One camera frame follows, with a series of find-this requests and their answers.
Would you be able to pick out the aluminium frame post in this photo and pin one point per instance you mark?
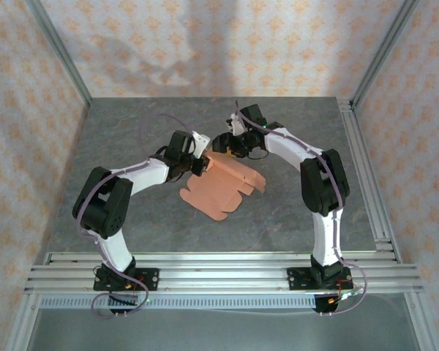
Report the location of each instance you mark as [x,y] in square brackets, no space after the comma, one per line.
[60,51]
[382,51]

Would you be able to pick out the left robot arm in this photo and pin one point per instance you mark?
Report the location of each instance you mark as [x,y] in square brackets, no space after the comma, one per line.
[146,175]

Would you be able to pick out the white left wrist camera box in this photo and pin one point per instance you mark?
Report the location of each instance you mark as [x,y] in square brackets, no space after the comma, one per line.
[201,140]

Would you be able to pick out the aluminium side rail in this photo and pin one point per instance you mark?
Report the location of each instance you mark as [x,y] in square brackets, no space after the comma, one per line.
[362,164]

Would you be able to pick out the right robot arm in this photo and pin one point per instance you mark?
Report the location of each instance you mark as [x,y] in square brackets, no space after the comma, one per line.
[289,146]

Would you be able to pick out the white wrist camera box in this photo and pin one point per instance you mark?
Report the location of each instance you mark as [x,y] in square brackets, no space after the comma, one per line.
[201,140]
[237,126]

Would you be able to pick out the aluminium mounting rail beam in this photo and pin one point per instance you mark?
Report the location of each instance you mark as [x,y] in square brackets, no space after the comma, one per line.
[219,278]

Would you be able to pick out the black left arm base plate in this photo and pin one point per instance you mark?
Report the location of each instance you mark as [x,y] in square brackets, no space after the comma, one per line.
[150,279]

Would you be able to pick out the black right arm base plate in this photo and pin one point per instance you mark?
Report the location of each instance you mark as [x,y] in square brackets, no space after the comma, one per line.
[298,279]

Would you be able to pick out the pink cardboard paper box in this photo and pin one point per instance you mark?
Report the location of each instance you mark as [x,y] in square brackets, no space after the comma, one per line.
[219,183]

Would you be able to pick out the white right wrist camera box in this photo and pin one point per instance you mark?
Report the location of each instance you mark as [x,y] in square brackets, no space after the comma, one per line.
[237,126]

